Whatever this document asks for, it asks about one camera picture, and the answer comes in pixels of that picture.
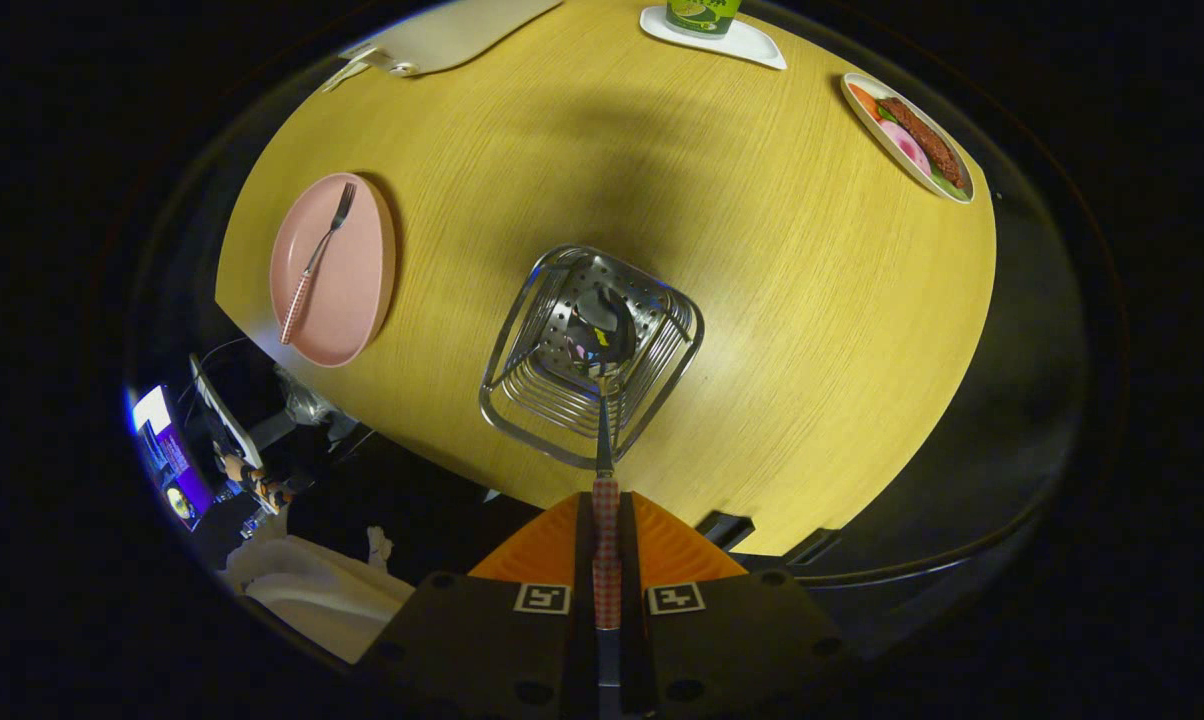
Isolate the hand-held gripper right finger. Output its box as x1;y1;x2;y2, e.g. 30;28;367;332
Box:
617;490;848;720

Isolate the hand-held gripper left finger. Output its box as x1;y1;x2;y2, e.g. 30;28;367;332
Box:
360;490;600;720

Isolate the spoon with red checkered handle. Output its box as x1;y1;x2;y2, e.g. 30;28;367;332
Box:
570;286;640;691

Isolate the fork with red checkered handle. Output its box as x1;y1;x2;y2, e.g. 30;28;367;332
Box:
280;182;358;346

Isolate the black table clamp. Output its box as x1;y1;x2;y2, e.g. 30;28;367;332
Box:
697;512;756;551

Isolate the person's white shirt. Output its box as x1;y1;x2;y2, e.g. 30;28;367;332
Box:
224;525;418;666

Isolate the perforated metal basket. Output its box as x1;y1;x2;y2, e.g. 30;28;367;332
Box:
478;245;706;471

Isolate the clear plastic bag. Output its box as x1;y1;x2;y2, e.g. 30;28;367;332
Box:
277;365;338;426

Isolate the white laptop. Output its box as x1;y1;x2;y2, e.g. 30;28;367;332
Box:
190;352;263;471

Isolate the computer monitor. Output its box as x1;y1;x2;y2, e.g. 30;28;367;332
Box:
127;385;213;531

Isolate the pink plate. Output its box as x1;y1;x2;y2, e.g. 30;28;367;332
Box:
269;172;398;368

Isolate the white food plate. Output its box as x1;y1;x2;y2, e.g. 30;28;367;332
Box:
840;72;976;205

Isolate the pink round food slice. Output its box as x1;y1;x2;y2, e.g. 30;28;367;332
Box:
877;120;933;178

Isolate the brown meat patty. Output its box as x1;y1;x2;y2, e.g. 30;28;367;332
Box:
877;97;966;188

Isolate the white square coaster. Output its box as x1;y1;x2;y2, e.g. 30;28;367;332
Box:
639;5;789;71

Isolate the white toaster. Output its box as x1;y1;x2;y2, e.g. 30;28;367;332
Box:
337;0;563;81

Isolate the green label drink bottle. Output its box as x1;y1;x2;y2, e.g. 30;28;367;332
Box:
665;0;743;39

